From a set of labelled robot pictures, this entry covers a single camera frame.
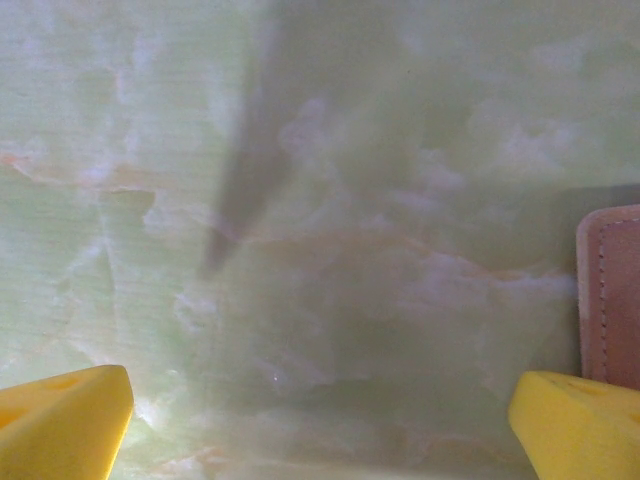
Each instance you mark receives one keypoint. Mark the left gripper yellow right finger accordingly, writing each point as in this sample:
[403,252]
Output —
[580,430]

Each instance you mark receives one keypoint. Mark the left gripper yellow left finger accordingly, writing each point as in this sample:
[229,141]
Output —
[60,425]

